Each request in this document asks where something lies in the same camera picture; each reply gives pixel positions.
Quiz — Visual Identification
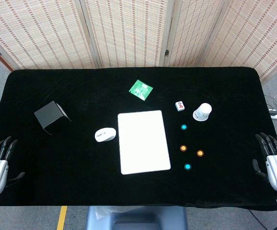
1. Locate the white rectangular magnetic board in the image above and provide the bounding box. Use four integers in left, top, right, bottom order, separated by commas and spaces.
117, 110, 172, 175

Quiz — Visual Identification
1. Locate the yellow floor tape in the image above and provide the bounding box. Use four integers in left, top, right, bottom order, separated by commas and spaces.
57, 206, 68, 230

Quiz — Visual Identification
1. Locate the black glossy box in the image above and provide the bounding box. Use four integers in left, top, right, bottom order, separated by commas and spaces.
34, 101, 72, 136

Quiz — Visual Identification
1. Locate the black velvet tablecloth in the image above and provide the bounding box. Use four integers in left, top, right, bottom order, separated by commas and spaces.
0, 66, 277, 212

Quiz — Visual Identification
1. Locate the white printed paper cup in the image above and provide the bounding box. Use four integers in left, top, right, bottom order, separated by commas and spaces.
192, 103, 213, 122

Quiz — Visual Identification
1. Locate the white computer mouse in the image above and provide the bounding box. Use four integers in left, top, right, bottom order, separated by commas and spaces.
94, 127, 117, 143

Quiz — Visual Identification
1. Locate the woven bamboo screen panel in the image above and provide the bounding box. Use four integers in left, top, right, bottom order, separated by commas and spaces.
163, 0, 228, 68
80, 0, 176, 69
200, 0, 277, 82
0, 0, 100, 70

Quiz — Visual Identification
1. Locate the green foil packet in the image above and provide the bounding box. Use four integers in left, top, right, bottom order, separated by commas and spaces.
128, 79, 153, 102

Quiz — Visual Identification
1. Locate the black floor cable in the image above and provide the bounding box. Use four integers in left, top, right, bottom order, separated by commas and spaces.
248, 210, 277, 230

